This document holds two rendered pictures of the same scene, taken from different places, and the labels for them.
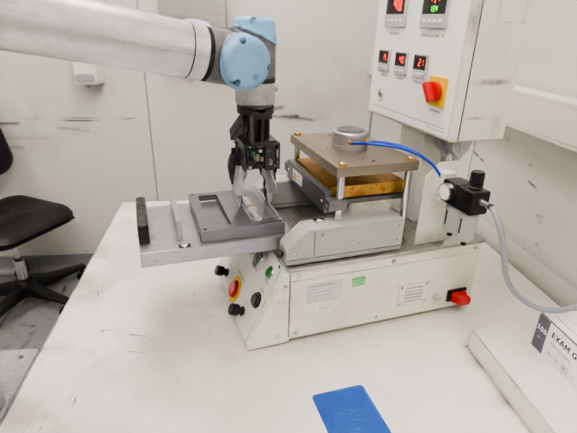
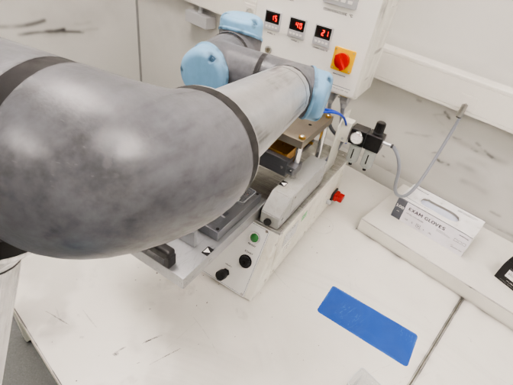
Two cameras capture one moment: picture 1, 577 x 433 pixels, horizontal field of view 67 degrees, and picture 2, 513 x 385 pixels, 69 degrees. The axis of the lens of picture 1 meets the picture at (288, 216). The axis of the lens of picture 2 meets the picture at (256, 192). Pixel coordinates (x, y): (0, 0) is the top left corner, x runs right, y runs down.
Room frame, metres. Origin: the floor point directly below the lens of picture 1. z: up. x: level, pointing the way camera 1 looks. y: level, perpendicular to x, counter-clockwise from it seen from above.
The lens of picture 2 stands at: (0.32, 0.48, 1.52)
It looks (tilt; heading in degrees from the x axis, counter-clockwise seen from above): 38 degrees down; 316
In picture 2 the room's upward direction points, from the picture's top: 10 degrees clockwise
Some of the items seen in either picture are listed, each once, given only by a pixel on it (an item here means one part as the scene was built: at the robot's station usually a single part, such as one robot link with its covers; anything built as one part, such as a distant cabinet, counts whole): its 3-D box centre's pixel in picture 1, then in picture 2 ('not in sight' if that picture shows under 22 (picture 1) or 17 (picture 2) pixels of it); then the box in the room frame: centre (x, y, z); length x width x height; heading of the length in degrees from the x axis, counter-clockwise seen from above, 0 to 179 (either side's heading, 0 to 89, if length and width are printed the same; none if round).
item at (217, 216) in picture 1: (233, 212); (204, 196); (0.86, 0.12, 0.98); 0.20 x 0.17 x 0.03; 19
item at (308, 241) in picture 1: (339, 237); (294, 190); (0.79, -0.10, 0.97); 0.26 x 0.05 x 0.07; 109
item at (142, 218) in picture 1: (142, 218); (142, 239); (0.80, 0.29, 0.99); 0.15 x 0.02 x 0.04; 19
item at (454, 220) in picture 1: (458, 204); (362, 144); (0.78, -0.32, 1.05); 0.15 x 0.05 x 0.15; 19
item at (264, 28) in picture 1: (253, 50); (238, 48); (0.85, 0.07, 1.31); 0.09 x 0.08 x 0.11; 122
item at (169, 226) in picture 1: (211, 219); (190, 211); (0.84, 0.16, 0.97); 0.30 x 0.22 x 0.08; 109
